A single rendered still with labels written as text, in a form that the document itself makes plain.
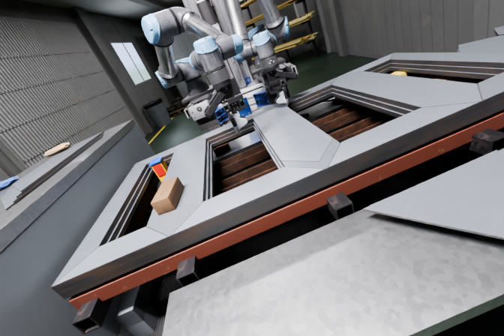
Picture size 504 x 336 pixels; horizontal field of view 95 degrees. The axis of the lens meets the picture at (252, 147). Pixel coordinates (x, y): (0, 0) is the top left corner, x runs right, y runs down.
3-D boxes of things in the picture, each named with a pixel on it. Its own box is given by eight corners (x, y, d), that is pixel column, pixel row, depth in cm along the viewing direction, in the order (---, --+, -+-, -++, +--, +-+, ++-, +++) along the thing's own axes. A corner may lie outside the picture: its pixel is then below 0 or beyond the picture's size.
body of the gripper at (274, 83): (268, 93, 117) (259, 70, 112) (283, 86, 117) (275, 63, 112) (271, 96, 110) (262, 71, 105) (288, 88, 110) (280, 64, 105)
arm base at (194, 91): (191, 93, 168) (185, 79, 164) (211, 85, 166) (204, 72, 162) (187, 97, 154) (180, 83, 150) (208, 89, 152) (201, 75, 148)
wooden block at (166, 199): (175, 209, 70) (167, 197, 68) (158, 215, 71) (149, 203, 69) (184, 187, 81) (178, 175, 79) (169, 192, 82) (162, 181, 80)
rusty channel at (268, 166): (473, 92, 101) (474, 81, 99) (123, 244, 100) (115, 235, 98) (455, 89, 108) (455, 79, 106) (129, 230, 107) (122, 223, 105)
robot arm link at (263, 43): (269, 28, 105) (265, 30, 98) (277, 52, 109) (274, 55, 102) (253, 35, 108) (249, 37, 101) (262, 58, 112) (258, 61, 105)
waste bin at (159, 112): (160, 124, 691) (147, 103, 663) (175, 118, 684) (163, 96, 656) (153, 131, 641) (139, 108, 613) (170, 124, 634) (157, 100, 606)
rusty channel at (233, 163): (433, 86, 119) (433, 77, 117) (136, 214, 118) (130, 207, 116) (420, 84, 126) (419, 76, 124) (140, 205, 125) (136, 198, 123)
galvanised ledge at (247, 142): (402, 84, 142) (402, 79, 140) (207, 168, 141) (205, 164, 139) (380, 80, 160) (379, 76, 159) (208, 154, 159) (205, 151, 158)
